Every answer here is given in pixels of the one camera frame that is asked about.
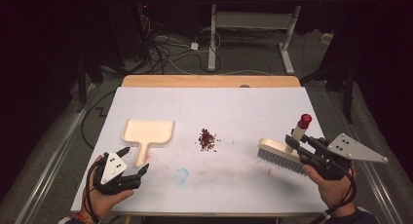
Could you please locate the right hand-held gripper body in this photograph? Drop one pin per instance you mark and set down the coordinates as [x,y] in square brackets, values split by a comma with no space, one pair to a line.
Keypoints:
[337,159]

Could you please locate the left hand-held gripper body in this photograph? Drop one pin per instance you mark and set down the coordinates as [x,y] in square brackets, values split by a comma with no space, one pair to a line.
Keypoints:
[112,170]

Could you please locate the beige plastic dustpan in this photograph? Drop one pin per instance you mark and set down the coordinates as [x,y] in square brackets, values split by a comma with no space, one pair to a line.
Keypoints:
[149,133]

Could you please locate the pile of red beans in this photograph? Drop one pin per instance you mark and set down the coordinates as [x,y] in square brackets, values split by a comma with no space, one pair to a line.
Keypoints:
[206,140]

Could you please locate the person's left hand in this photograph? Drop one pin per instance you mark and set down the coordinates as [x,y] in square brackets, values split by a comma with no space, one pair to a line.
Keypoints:
[105,201]

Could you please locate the person's right hand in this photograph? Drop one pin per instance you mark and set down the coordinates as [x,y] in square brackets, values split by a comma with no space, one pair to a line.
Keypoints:
[331,190]

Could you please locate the black stand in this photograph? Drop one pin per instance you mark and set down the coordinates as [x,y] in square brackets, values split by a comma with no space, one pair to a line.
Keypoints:
[344,74]
[82,81]

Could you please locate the white table mat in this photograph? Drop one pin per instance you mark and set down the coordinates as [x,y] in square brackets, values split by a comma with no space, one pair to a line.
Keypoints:
[227,107]

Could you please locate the wooden table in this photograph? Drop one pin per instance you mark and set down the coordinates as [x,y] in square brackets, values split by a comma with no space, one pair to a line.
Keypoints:
[195,81]

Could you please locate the white floor box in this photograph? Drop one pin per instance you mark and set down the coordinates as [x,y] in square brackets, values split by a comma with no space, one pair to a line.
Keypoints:
[327,38]

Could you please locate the white power adapter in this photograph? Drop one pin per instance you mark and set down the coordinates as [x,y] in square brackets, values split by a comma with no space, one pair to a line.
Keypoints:
[194,46]

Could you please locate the aluminium floor rail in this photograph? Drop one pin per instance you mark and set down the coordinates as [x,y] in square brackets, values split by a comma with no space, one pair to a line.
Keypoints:
[48,165]
[373,178]

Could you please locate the white metal desk frame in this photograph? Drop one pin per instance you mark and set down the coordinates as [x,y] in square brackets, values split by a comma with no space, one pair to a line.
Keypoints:
[253,21]

